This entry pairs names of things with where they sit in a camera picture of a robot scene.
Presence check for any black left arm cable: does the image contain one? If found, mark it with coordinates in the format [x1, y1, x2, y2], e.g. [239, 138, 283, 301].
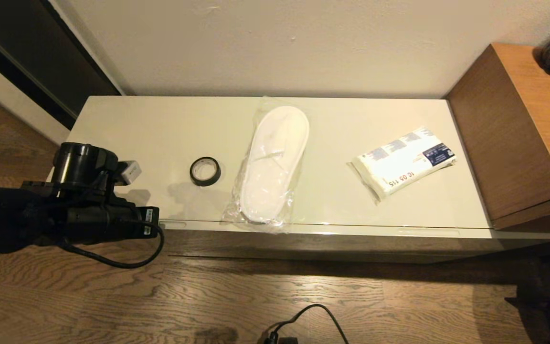
[58, 222, 165, 269]

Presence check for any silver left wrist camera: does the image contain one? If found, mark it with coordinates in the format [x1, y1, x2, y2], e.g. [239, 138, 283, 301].
[116, 161, 141, 186]

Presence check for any black tape roll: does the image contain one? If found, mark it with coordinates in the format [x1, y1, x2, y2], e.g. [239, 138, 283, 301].
[190, 157, 222, 187]

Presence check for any beige drawer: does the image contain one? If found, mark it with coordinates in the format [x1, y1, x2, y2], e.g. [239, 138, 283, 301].
[158, 217, 550, 264]

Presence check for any brown wooden side cabinet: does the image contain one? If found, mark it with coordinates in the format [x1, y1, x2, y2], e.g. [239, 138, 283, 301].
[445, 43, 550, 230]

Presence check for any dark door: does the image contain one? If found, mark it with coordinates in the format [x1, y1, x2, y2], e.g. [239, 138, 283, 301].
[0, 0, 122, 130]

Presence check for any white tissue pack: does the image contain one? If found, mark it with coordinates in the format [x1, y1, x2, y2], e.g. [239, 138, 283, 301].
[349, 127, 457, 205]

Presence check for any black floor cable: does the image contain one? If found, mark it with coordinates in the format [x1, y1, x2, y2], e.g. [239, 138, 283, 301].
[261, 304, 349, 344]

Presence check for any white slipper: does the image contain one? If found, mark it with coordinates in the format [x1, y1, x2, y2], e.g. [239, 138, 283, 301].
[222, 97, 311, 234]

